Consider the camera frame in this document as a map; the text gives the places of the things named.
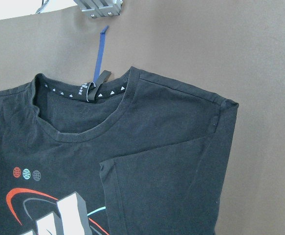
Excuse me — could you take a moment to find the black graphic t-shirt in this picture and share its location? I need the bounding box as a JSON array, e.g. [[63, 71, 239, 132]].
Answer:
[[0, 67, 239, 235]]

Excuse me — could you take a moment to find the aluminium frame post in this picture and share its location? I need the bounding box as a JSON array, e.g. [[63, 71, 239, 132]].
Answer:
[[74, 0, 123, 19]]

